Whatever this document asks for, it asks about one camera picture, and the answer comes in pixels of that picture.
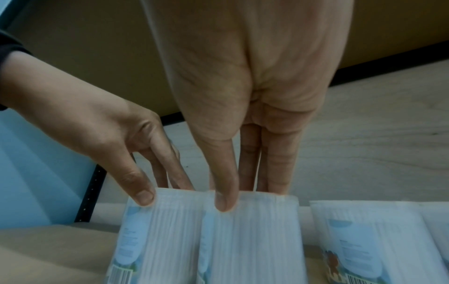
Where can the person's left hand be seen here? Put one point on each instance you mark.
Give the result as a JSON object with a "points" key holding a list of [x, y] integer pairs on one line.
{"points": [[70, 105]]}

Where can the person's right hand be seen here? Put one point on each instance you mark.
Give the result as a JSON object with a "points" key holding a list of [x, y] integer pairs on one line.
{"points": [[245, 55]]}

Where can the black metal wooden shelf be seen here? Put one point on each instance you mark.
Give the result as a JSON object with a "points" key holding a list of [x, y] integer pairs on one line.
{"points": [[52, 249]]}

